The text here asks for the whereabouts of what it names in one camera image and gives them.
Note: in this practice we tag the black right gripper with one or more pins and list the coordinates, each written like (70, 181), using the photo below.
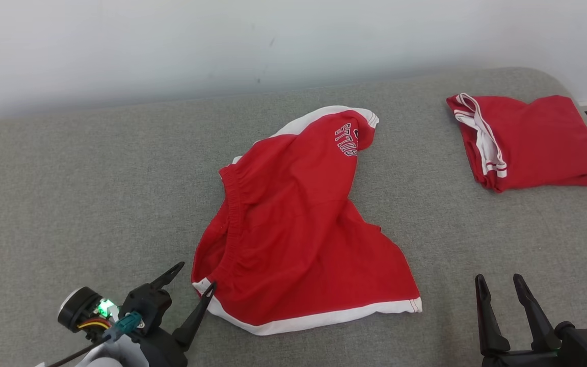
(523, 359)

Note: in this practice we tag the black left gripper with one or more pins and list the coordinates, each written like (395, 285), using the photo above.
(166, 351)

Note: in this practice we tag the red white-striped shorts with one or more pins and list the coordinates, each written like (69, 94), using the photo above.
(298, 229)

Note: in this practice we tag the red Bulls 23 jersey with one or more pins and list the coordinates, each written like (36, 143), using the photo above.
(543, 142)

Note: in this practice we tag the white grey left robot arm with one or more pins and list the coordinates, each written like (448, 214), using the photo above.
(115, 354)

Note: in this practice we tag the grey fabric sofa cushion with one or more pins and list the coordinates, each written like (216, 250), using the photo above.
(95, 204)

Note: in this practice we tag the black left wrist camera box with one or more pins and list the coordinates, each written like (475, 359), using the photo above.
(145, 306)

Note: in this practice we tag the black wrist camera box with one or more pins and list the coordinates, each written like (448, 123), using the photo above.
(145, 306)
(586, 346)

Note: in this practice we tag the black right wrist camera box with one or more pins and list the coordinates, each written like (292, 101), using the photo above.
(586, 346)

